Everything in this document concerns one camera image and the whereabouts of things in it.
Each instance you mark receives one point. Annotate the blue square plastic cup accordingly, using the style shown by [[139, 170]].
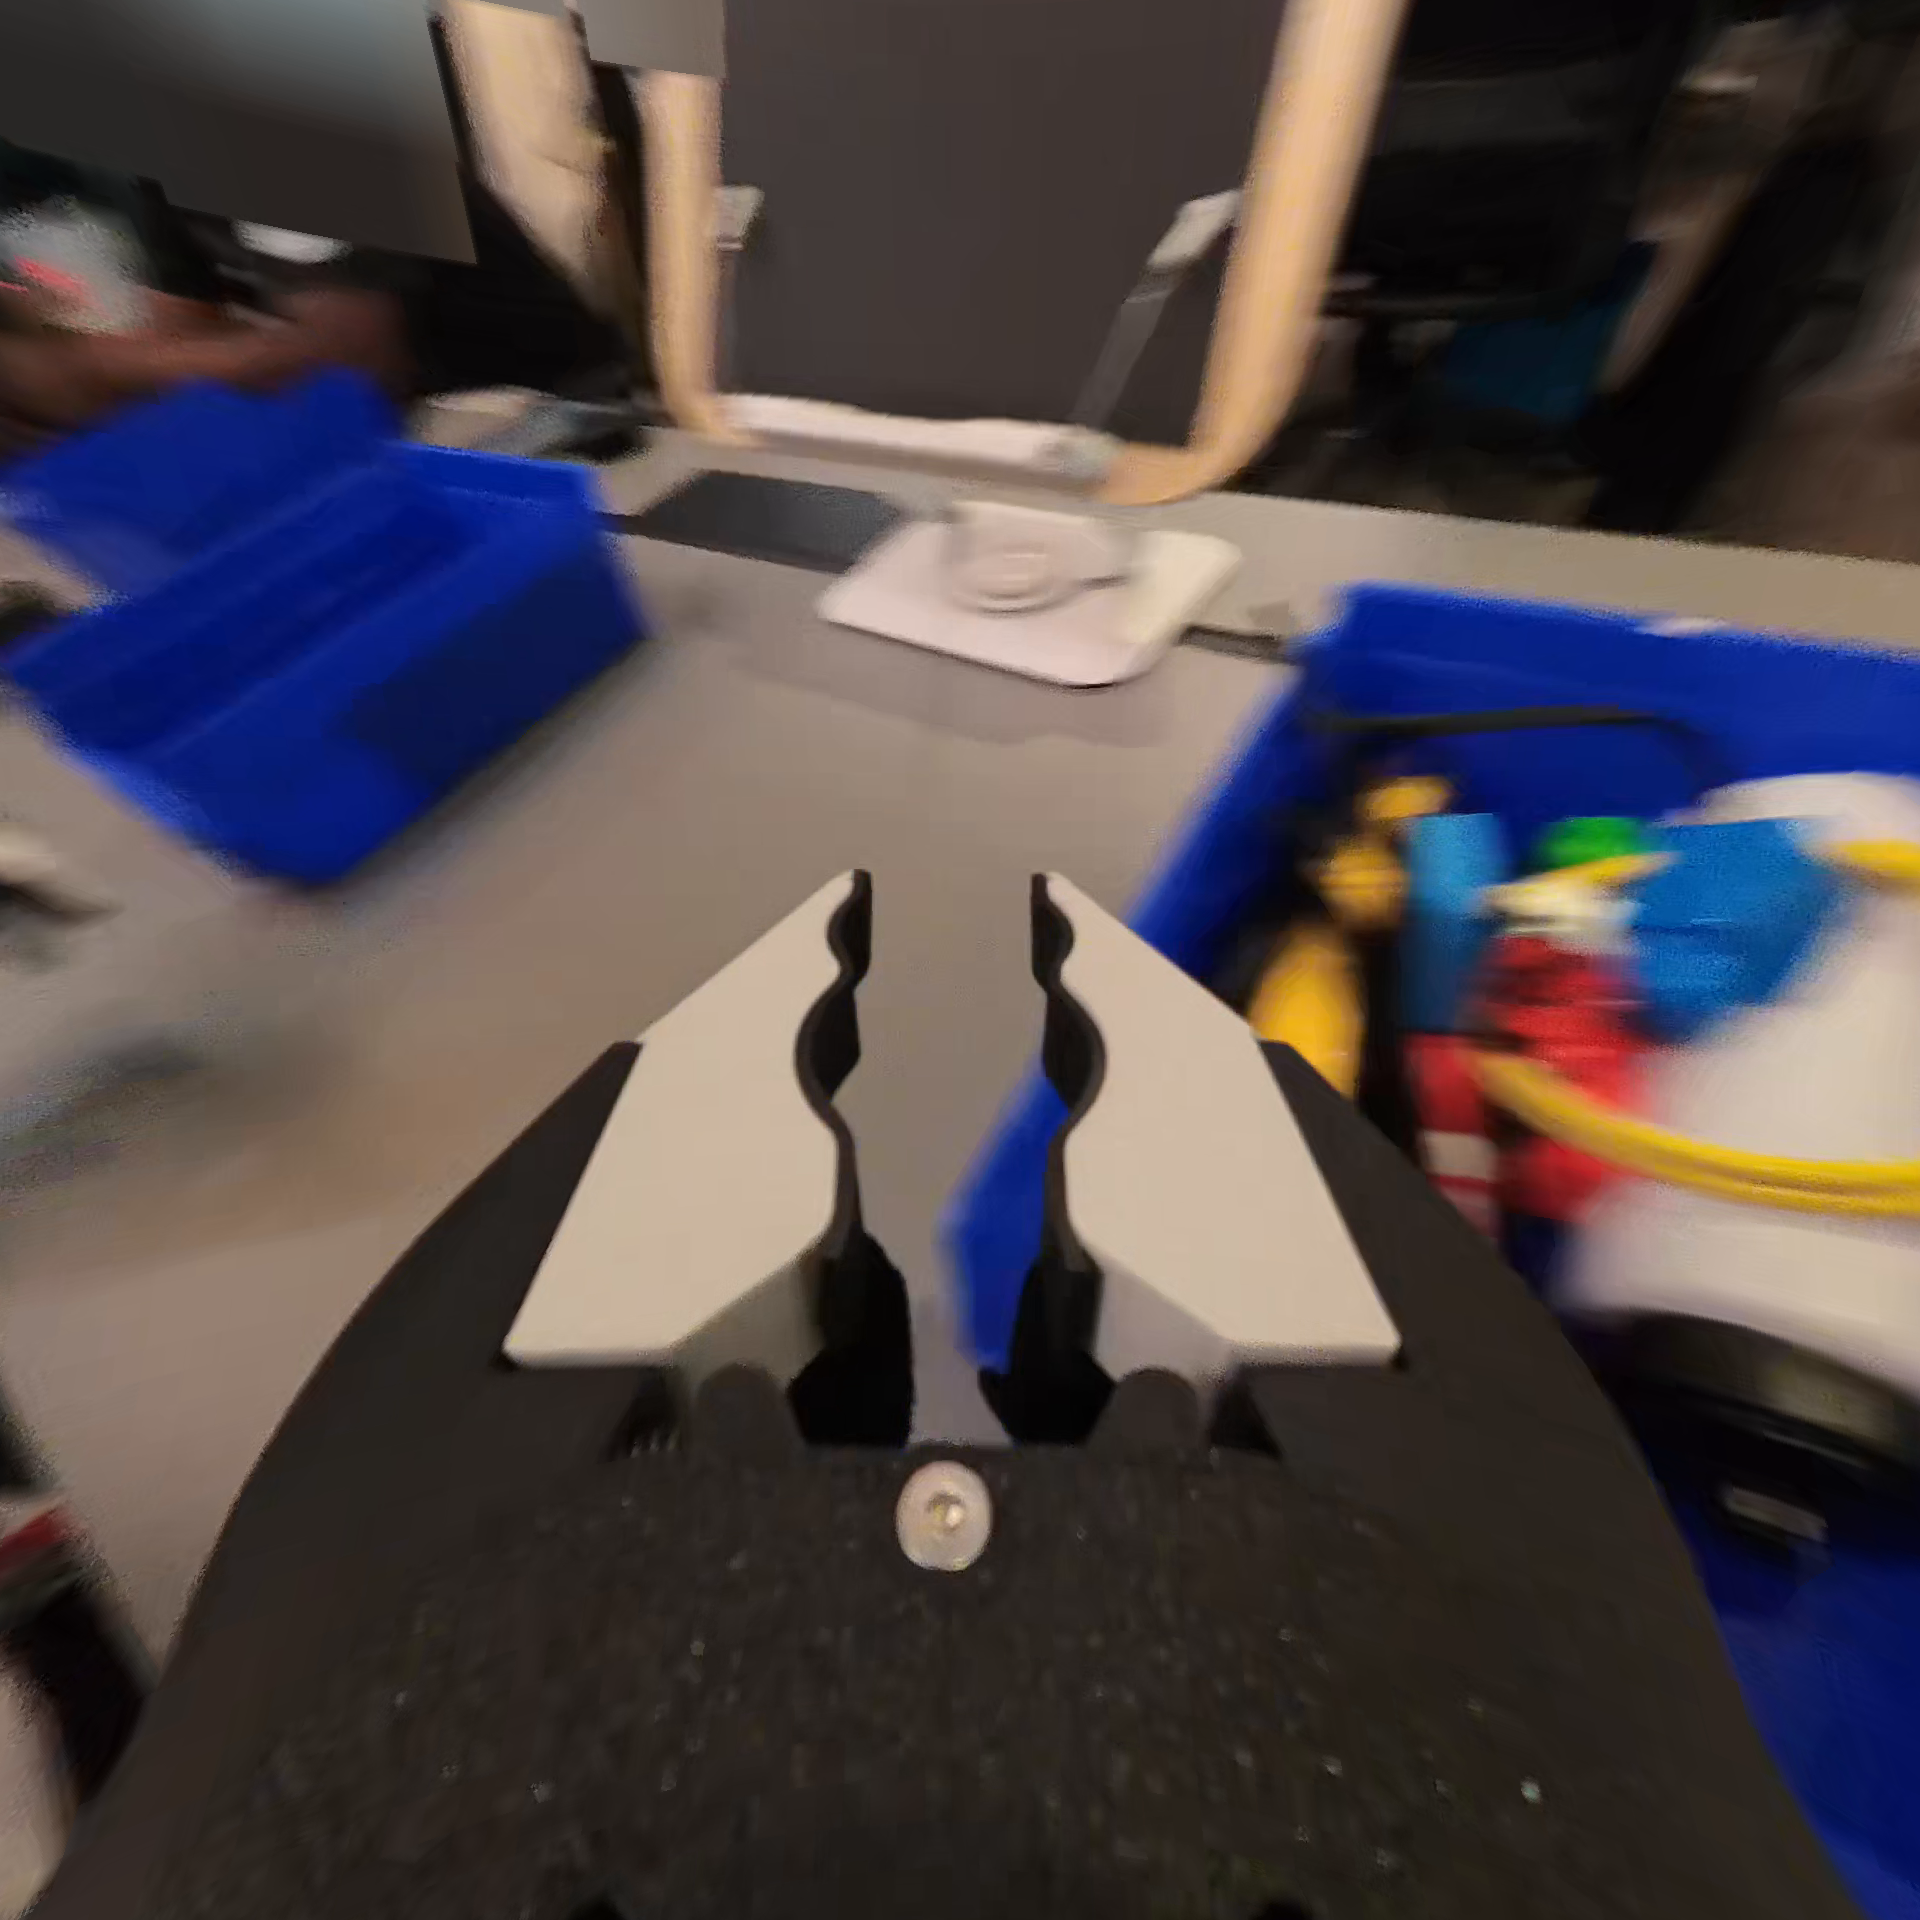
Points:
[[1451, 902]]

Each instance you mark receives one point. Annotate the black panel wooden edge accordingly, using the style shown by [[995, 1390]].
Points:
[[973, 195]]

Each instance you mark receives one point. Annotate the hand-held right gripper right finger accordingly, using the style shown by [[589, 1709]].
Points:
[[1215, 1200]]

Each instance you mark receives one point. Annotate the green toy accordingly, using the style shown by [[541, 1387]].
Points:
[[1597, 843]]

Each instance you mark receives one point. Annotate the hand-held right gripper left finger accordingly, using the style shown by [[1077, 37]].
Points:
[[674, 1200]]

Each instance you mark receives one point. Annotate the blue bin with tag sticker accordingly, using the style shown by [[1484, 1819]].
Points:
[[1499, 661]]

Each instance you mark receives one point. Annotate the yellow orange square cup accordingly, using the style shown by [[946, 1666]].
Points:
[[1308, 997]]

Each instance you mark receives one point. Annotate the blue storage bin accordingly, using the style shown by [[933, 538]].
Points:
[[495, 661], [194, 451]]

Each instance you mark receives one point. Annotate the white bottle black cap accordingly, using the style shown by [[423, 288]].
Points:
[[1770, 1170]]

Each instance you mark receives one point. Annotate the orange yellow toy block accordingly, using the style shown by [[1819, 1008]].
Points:
[[1371, 855]]

